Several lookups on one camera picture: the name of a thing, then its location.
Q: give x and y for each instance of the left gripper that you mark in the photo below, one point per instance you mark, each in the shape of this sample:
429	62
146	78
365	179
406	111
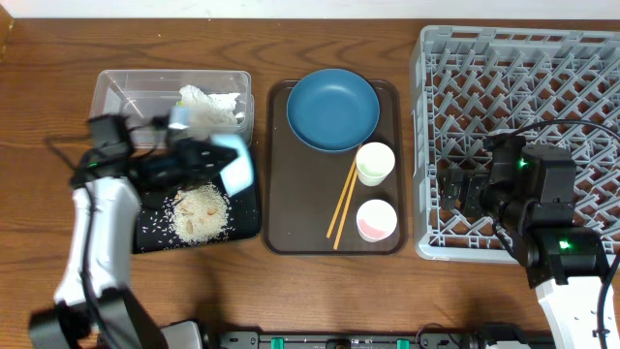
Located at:
195	156

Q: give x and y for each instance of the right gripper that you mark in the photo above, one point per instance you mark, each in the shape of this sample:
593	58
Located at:
475	181

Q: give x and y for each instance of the rice pile with nuts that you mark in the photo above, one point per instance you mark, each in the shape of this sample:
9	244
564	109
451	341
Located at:
183	218

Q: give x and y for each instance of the light blue bowl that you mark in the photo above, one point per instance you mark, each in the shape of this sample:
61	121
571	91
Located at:
239	174

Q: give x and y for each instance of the white tissue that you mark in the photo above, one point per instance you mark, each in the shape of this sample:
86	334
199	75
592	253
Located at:
210	109

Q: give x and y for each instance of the pink cup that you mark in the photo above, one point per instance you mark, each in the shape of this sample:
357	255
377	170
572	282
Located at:
376	220

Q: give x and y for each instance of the cream white cup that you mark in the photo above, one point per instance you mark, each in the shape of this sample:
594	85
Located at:
374	162

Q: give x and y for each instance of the dark blue bowl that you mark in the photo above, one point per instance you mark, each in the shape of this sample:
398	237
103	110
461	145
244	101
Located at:
333	110

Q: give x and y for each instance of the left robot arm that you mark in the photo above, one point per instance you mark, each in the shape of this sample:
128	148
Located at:
95	292

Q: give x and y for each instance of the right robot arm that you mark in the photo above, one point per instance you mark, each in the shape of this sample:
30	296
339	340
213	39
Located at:
529	192

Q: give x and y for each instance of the black waste tray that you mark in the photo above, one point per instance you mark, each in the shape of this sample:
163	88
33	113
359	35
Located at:
244	220

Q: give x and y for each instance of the grey dishwasher rack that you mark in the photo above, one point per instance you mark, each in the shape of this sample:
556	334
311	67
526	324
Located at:
558	86

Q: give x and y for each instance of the clear plastic bin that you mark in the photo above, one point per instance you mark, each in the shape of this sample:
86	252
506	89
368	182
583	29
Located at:
144	94

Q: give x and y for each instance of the wooden chopstick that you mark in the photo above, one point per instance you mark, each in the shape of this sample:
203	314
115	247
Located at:
350	192
343	194

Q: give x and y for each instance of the brown serving tray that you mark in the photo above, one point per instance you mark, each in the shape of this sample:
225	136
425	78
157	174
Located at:
303	185

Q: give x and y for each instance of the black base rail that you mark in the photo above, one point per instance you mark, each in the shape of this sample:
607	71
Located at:
339	340

